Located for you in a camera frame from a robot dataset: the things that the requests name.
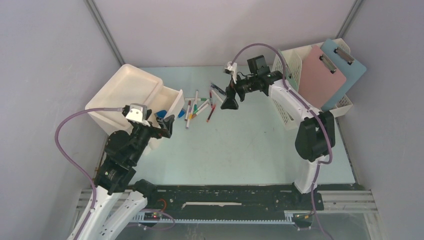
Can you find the green clipboard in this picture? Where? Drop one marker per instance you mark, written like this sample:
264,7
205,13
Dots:
293,65

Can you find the white marker green cap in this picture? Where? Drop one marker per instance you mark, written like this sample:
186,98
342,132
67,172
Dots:
198,99

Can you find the white marker yellow cap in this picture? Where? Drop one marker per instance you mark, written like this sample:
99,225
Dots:
193,111

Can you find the white marker brown cap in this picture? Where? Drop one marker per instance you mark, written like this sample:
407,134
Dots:
188,110

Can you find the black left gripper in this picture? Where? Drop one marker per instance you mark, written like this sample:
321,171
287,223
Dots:
167,123

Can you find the red transparent pen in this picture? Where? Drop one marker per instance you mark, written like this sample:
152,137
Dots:
210,98

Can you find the white chalk stick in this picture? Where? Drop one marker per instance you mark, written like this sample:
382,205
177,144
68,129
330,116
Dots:
217,96

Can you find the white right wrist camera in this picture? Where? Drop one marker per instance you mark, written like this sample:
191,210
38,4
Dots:
231,69

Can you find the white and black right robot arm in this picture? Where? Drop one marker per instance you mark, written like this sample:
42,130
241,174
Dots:
316,129

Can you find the white marker purple cap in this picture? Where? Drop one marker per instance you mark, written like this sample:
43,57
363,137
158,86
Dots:
188,122

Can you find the red pen orange cap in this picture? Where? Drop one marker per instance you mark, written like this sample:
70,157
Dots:
211,113

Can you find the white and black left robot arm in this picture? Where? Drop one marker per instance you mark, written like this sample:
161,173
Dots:
122,151

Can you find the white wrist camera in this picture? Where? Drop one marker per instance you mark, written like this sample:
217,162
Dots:
137,113
231,69

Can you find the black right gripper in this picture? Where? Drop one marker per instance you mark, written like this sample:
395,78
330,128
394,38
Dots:
230,102

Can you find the white marker brown tip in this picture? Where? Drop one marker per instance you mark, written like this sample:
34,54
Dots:
202,109

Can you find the white drawer cabinet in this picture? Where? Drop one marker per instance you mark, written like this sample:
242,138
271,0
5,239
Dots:
131,85

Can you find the white marker teal tip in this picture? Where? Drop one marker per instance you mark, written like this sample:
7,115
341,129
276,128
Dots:
196,97

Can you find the blue eraser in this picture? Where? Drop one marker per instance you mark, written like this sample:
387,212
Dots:
181,113
161,114

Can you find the pink clipboard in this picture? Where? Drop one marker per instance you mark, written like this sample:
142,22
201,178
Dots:
320,79

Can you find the white marker green tip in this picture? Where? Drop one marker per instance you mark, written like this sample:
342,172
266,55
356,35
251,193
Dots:
204,104

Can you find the blue clipboard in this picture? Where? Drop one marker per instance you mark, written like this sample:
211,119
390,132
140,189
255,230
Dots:
350,67

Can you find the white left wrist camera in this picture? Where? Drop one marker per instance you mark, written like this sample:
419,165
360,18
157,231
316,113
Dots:
137,113

